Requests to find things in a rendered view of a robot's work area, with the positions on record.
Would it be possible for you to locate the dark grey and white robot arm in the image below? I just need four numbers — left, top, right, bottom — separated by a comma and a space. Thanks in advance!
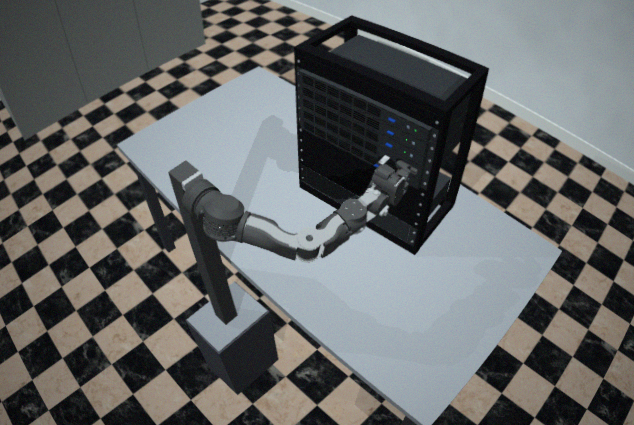
182, 171, 390, 263

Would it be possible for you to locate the black server rack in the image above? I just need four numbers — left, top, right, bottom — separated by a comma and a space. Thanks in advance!
294, 15, 489, 255

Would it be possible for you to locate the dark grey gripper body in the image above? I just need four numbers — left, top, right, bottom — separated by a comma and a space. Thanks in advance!
368, 164, 405, 206

